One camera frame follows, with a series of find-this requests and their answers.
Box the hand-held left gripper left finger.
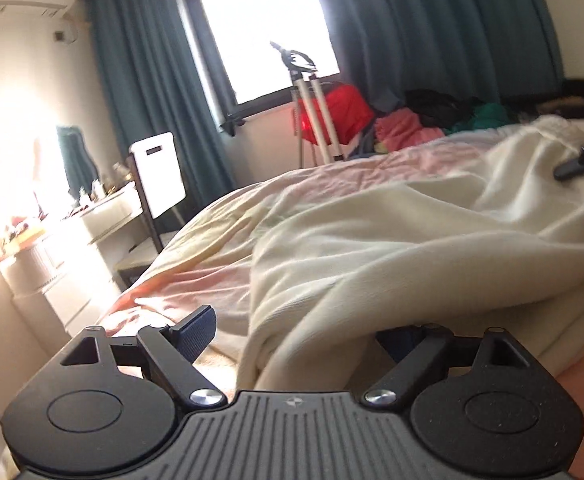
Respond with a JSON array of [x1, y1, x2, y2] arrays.
[[60, 304, 227, 409]]

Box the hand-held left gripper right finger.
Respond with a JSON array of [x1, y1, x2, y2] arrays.
[[363, 324, 534, 407]]

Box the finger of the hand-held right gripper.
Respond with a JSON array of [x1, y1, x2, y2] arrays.
[[553, 141, 584, 182]]

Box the cream sweatshirt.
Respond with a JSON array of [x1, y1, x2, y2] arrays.
[[236, 114, 584, 401]]

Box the black sofa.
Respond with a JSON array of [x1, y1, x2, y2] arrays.
[[536, 76, 584, 117]]

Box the pastel bed cover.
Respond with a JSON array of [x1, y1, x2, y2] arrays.
[[94, 129, 584, 401]]

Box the green clothing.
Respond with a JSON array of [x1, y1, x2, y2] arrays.
[[446, 102, 512, 134]]

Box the white dresser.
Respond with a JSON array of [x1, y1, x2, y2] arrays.
[[0, 180, 145, 343]]

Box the white backed dark chair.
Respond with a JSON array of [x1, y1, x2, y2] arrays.
[[116, 130, 189, 286]]

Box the row of cosmetic bottles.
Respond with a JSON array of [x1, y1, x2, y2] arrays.
[[72, 162, 132, 207]]

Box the pink clothing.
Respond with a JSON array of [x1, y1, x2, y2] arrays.
[[373, 108, 446, 152]]

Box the white ribbed container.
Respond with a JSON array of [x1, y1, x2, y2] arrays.
[[0, 242, 56, 292]]

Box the teal curtain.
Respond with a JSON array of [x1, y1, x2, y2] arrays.
[[82, 0, 237, 211], [312, 0, 568, 111]]

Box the pile of red trinkets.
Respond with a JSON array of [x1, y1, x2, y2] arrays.
[[0, 215, 47, 251]]

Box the wavy framed mirror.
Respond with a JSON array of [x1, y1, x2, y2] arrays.
[[32, 122, 98, 202]]

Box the red bag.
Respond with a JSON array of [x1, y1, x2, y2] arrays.
[[293, 83, 375, 147]]

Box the garment steamer stand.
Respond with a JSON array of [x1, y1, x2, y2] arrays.
[[268, 40, 346, 165]]

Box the dark framed window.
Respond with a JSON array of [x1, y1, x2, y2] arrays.
[[173, 0, 343, 120]]

